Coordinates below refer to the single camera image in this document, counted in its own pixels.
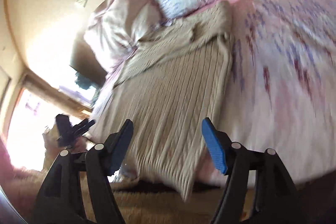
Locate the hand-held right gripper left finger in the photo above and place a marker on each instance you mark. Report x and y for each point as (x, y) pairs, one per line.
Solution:
(118, 151)

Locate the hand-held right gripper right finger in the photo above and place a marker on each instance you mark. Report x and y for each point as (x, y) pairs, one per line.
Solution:
(215, 151)

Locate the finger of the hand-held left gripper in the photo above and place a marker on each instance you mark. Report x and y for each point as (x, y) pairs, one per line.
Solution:
(83, 126)

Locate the beige ribbed knit sweater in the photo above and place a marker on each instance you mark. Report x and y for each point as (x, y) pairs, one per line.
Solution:
(168, 98)

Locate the brown fuzzy blanket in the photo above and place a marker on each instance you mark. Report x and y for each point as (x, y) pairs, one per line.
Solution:
(147, 203)

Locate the pink floral bed sheet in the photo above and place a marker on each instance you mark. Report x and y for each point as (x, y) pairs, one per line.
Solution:
(278, 82)

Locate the pink folded quilt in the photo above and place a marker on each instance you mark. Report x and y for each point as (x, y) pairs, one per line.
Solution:
(115, 27)

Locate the wooden window frame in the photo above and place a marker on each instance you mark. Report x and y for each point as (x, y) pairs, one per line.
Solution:
(47, 90)

